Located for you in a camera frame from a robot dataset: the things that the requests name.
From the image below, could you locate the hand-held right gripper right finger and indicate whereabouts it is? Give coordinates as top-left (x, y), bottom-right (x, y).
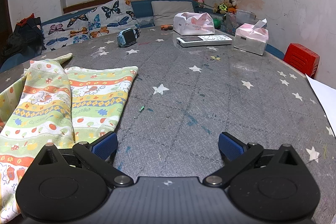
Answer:
top-left (203, 132), bottom-right (306, 188)

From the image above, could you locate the pastel printed child's shirt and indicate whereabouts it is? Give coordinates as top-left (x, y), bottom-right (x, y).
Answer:
top-left (0, 53), bottom-right (139, 222)

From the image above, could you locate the blue sofa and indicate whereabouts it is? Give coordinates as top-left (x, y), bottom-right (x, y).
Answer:
top-left (0, 0), bottom-right (285, 72)

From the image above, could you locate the pile of small plush toys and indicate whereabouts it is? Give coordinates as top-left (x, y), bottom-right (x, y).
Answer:
top-left (213, 0), bottom-right (238, 14)

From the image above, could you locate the pink white tissue pack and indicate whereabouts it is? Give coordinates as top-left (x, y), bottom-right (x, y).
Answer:
top-left (234, 18), bottom-right (271, 56)

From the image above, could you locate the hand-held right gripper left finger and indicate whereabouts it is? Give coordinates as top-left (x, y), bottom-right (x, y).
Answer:
top-left (34, 132), bottom-right (134, 188)

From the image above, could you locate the pile of dark clothing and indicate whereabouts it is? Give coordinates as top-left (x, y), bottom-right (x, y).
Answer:
top-left (1, 13), bottom-right (44, 57)

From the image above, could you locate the clear plastic storage box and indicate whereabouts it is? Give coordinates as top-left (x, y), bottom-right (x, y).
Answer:
top-left (225, 9), bottom-right (257, 34)

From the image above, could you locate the white remote control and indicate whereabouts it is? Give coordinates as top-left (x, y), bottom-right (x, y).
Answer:
top-left (176, 34), bottom-right (233, 48)

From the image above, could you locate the butterfly print pillow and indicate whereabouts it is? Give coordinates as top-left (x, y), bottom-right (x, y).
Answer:
top-left (41, 0), bottom-right (141, 53)

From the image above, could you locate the grey pillow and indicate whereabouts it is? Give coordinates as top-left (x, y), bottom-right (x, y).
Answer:
top-left (151, 0), bottom-right (195, 27)

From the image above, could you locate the white paper sheet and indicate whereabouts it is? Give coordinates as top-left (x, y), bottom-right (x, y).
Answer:
top-left (305, 73), bottom-right (336, 139)

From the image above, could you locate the grey star-print table mat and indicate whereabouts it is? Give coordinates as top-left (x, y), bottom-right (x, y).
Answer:
top-left (0, 27), bottom-right (336, 224)

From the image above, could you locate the white plastic bag pink print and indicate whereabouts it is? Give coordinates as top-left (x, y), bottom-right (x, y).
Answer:
top-left (173, 12), bottom-right (216, 36)

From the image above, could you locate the blue smartwatch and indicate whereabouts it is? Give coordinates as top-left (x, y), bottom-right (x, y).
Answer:
top-left (117, 27), bottom-right (142, 48)

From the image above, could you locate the red plastic stool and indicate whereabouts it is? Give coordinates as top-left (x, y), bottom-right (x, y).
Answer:
top-left (283, 43), bottom-right (320, 79)

